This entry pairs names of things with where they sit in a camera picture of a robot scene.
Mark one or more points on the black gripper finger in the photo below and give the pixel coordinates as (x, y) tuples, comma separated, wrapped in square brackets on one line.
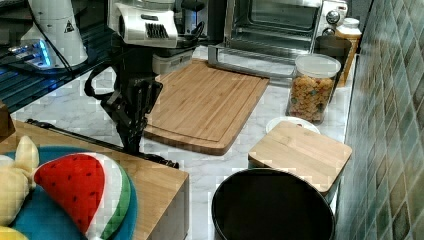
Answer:
[(145, 97), (124, 125)]

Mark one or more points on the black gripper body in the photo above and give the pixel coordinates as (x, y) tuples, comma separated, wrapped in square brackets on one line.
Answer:
[(135, 77)]

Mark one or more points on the dark metal drawer handle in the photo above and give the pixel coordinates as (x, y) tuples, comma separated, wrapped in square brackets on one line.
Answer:
[(150, 157)]

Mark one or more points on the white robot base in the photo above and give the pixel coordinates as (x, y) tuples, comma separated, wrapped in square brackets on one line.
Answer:
[(55, 34)]

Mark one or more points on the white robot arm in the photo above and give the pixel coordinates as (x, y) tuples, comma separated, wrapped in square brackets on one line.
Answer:
[(147, 44)]

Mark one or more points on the wooden drawer cabinet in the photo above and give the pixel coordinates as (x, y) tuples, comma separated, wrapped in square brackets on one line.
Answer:
[(162, 192)]

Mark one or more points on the bamboo cutting board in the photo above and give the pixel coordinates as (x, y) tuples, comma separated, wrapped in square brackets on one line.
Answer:
[(203, 109)]

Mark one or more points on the watermelon slice plush toy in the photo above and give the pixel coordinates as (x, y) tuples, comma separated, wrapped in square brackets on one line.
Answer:
[(93, 189)]

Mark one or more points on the yellow plush toy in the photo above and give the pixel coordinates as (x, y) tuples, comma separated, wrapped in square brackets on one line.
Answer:
[(16, 182)]

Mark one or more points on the toaster oven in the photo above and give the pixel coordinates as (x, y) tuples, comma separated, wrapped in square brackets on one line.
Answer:
[(264, 37)]

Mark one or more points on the wooden lid box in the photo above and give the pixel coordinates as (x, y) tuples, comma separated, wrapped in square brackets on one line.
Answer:
[(315, 158)]

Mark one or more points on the white plate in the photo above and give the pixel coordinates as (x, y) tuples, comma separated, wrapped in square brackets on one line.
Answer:
[(297, 121)]

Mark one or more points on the round dark pan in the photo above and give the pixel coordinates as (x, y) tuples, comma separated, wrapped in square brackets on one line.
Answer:
[(267, 204)]

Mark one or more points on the plastic jar of snacks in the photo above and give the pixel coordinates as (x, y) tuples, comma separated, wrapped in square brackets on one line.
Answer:
[(312, 86)]

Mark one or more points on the orange jar white lid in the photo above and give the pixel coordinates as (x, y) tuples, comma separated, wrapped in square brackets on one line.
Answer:
[(349, 30)]

